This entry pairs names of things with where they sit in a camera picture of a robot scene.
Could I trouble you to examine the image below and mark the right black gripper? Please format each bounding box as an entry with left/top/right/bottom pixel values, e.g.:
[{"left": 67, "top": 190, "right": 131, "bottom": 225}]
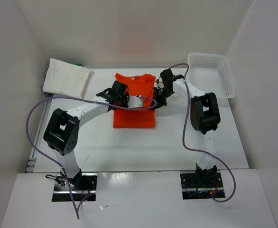
[{"left": 149, "top": 87, "right": 174, "bottom": 111}]

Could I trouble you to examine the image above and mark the orange t-shirt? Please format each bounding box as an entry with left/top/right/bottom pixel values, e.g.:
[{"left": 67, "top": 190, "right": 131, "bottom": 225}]
[{"left": 113, "top": 73, "right": 156, "bottom": 128}]

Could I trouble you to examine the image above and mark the white t-shirt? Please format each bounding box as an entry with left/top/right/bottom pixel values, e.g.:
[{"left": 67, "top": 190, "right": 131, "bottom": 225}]
[{"left": 44, "top": 58, "right": 94, "bottom": 98}]

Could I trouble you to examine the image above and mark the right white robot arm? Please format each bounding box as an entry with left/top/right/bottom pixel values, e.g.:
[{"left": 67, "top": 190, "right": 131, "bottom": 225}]
[{"left": 152, "top": 68, "right": 221, "bottom": 187}]

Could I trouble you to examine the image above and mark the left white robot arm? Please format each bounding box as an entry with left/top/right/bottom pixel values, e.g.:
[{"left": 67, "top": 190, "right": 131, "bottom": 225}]
[{"left": 43, "top": 81, "right": 130, "bottom": 190}]

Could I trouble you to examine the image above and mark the white plastic basket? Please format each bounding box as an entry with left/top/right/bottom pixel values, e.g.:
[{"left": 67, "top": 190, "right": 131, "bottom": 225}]
[{"left": 187, "top": 53, "right": 236, "bottom": 99}]

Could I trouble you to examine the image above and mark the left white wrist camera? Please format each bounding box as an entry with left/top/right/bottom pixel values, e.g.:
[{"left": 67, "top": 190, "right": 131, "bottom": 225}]
[{"left": 128, "top": 95, "right": 143, "bottom": 108}]

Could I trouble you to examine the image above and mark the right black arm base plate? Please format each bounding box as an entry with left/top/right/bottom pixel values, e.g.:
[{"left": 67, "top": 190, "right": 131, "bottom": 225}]
[{"left": 180, "top": 171, "right": 225, "bottom": 200}]

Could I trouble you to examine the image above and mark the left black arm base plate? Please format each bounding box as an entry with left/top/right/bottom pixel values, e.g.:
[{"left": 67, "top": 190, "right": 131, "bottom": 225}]
[{"left": 46, "top": 173, "right": 98, "bottom": 202}]

